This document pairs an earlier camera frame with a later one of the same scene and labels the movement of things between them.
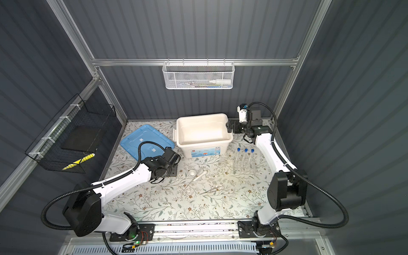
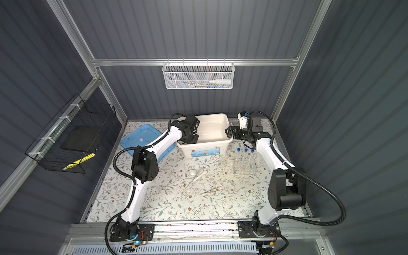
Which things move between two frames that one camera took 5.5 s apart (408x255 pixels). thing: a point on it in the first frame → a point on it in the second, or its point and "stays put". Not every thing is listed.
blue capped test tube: (252, 158) stays put
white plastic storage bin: (203, 135) stays put
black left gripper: (175, 170) → (194, 140)
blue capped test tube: (238, 150) stays put
